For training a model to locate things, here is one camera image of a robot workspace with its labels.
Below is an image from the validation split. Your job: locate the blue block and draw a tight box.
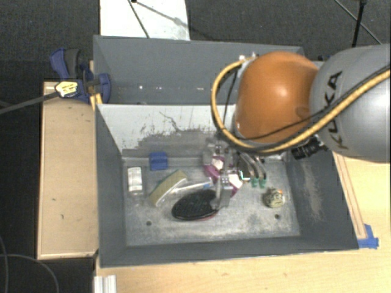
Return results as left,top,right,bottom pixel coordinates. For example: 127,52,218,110
148,151,169,171

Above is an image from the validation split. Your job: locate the grey metal bin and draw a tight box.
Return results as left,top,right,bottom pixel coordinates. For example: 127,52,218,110
92,34,360,268

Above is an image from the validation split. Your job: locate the clear white plastic packet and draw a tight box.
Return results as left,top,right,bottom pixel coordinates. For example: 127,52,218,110
155,177,214,208

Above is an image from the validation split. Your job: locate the yellow and green sponge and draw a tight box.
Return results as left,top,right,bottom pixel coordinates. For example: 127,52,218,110
148,168,188,206

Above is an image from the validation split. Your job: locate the black cylinder on white bracket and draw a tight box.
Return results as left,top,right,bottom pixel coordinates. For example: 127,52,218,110
290,139,325,162

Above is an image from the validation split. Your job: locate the clear glass jar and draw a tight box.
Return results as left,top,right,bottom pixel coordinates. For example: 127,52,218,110
126,166,144,197

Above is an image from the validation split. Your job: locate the pale wood board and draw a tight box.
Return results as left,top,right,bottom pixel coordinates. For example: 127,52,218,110
37,81,99,260

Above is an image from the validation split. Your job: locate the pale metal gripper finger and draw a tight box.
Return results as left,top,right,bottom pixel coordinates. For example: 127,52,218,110
213,176,235,210
202,145,222,168

